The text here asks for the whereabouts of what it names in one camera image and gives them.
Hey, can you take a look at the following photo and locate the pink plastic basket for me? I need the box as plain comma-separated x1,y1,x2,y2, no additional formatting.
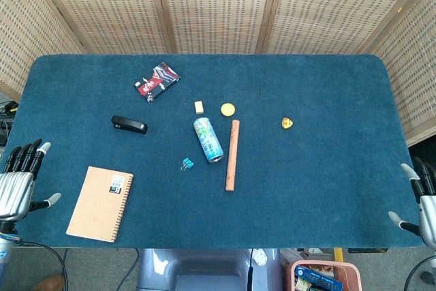
285,260,362,291

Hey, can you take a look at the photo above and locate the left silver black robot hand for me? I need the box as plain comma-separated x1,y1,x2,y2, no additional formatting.
0,138,62,222

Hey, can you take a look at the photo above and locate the black stapler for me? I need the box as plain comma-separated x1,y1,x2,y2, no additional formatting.
110,115,149,136

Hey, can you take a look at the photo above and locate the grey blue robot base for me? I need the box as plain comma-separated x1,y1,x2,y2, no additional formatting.
136,247,283,291

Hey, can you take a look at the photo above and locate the black cable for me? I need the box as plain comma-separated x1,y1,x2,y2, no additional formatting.
13,241,76,291

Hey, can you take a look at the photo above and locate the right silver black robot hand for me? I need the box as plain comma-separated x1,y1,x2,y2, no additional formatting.
388,157,436,247

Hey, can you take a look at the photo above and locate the woven bamboo folding screen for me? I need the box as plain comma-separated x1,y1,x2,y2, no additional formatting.
0,0,436,147

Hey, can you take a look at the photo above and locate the dark patterned card box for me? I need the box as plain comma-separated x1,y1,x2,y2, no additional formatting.
133,61,182,104

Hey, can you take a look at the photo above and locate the brown wooden stick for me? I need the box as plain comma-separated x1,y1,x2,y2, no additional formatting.
224,119,241,192

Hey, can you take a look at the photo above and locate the light blue drink can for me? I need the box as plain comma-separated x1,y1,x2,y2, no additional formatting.
193,117,224,164

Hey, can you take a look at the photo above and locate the yellow spiral notebook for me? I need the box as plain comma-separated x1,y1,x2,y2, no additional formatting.
65,166,134,243

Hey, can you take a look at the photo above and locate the blue printed box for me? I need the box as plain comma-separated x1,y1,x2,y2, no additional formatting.
294,264,344,291

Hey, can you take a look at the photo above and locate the blue carpet table cover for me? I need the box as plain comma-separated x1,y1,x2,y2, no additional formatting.
3,53,426,249

